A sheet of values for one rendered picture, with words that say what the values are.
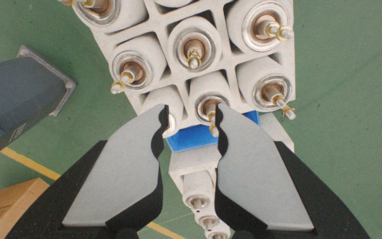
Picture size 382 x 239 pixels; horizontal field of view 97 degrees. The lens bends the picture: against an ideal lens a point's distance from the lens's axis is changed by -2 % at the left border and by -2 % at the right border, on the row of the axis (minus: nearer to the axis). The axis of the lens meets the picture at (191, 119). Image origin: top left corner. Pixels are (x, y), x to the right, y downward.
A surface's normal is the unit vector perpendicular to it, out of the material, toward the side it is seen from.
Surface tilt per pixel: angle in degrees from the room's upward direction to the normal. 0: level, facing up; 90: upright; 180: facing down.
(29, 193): 90
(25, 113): 90
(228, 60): 0
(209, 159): 90
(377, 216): 0
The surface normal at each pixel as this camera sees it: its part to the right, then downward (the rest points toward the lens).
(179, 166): -0.34, -0.80
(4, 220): 0.93, -0.29
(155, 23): -0.03, 0.54
